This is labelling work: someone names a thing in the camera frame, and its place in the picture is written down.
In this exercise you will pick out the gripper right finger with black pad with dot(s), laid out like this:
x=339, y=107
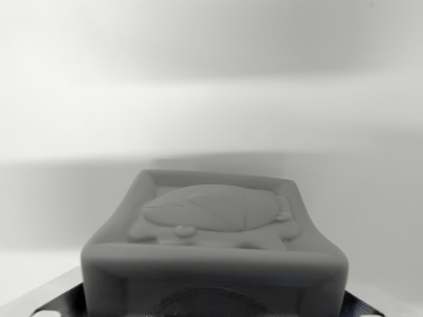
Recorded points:
x=357, y=302

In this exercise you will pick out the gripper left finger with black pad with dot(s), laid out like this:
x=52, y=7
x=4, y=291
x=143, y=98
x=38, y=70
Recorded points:
x=62, y=297

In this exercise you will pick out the grey embossed cube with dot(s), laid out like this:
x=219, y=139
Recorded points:
x=215, y=251

